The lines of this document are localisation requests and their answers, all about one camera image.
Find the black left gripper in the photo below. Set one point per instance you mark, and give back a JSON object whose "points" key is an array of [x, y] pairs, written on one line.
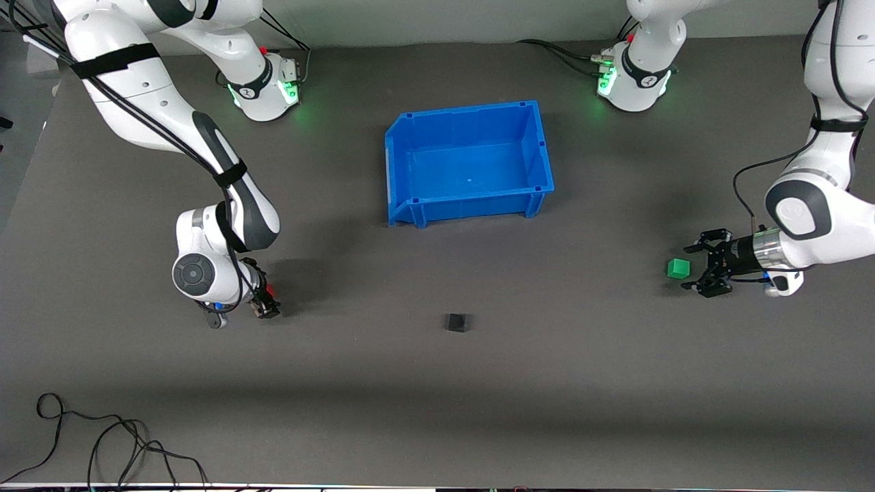
{"points": [[735, 258]]}

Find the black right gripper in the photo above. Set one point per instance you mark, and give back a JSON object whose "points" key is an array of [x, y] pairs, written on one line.
{"points": [[260, 303]]}

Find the dark grey table mat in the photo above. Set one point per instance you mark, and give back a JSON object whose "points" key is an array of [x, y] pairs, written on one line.
{"points": [[437, 410]]}

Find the blue plastic storage bin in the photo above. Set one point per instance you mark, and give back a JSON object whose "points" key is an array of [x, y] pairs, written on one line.
{"points": [[472, 157]]}

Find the small black cube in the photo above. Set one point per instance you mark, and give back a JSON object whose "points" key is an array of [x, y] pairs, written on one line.
{"points": [[456, 322]]}

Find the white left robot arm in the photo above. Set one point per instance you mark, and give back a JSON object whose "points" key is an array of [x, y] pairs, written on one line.
{"points": [[841, 68]]}

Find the small green cube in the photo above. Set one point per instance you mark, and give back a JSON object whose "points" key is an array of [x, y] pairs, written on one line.
{"points": [[677, 268]]}

